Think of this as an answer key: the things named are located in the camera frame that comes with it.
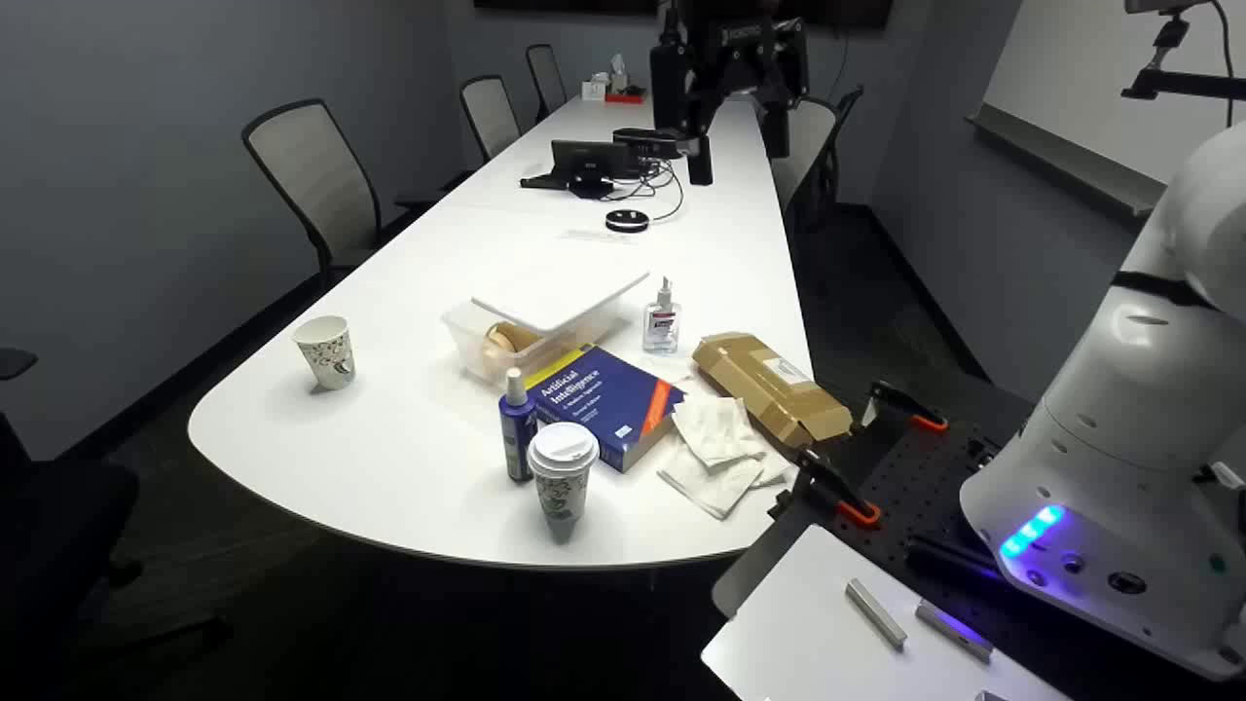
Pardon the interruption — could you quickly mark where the black desk phone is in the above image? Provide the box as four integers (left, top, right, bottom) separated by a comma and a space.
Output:
519, 135, 641, 204

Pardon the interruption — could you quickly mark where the blue book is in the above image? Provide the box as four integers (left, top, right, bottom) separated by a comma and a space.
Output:
524, 341, 688, 476

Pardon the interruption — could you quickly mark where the wall whiteboard with tray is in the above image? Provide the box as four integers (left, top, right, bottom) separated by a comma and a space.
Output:
968, 0, 1246, 221

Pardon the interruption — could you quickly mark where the white paper napkin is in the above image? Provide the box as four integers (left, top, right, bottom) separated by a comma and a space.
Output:
671, 391, 772, 471
654, 444, 796, 527

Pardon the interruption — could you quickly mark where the grey metal bar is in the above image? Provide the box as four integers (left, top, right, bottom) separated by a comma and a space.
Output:
840, 575, 911, 654
911, 600, 997, 667

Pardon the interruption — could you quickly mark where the black camera on stand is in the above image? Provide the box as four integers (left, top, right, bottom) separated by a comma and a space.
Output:
1117, 0, 1246, 106

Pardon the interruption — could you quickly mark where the white flat board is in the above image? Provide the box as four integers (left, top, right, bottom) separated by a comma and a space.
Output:
696, 522, 1073, 701

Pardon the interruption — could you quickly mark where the white cable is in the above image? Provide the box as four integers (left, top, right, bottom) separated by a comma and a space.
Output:
618, 157, 688, 224

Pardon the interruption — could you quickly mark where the brown round item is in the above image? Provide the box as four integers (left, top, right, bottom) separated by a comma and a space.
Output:
481, 320, 542, 363

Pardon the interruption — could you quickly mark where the clear hand sanitizer bottle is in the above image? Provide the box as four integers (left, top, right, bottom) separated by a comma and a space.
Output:
640, 272, 687, 357

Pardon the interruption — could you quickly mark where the large mesh office chair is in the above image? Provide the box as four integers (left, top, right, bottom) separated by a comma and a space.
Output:
237, 92, 391, 279

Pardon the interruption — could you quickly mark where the open patterned paper cup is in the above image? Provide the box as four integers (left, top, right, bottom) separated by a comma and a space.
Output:
293, 310, 358, 397

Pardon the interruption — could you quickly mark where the brown cardboard box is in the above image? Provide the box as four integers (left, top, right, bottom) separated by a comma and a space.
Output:
688, 330, 858, 452

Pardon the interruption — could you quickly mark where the coffee cup with white lid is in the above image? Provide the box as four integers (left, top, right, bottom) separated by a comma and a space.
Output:
524, 419, 605, 545

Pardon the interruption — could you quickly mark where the blue spray bottle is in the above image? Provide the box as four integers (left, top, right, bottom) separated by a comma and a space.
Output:
493, 366, 542, 488

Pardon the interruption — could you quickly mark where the black clamp with orange tips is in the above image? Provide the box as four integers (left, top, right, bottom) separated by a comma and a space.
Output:
859, 376, 954, 441
788, 444, 888, 535

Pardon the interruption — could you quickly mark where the black padded chair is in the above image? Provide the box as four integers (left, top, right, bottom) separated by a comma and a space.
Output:
0, 341, 148, 658

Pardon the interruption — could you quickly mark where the black flat device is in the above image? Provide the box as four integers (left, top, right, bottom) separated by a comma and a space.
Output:
610, 124, 693, 163

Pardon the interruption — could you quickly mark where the clear plastic tote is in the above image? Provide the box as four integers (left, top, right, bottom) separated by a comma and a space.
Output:
441, 297, 591, 391

